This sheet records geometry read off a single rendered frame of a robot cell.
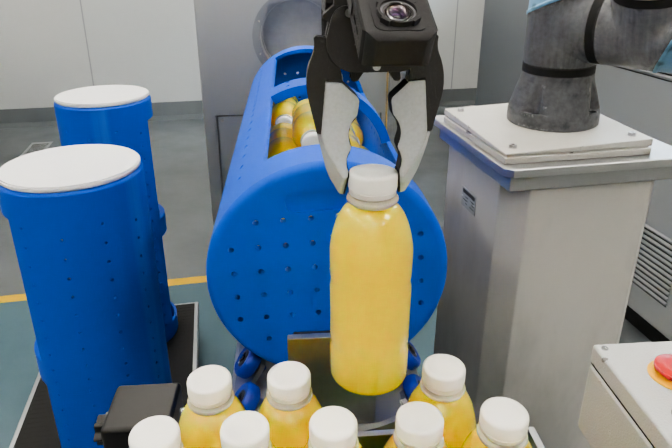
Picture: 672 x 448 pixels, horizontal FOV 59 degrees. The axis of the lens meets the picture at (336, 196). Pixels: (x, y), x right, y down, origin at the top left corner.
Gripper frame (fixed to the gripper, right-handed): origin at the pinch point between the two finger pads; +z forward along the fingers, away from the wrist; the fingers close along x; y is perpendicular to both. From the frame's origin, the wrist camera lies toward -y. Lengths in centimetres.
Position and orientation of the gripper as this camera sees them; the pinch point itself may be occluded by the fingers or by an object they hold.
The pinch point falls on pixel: (372, 180)
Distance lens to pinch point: 46.5
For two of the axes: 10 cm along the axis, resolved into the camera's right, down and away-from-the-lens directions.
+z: 0.0, 9.2, 3.8
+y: -0.8, -3.8, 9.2
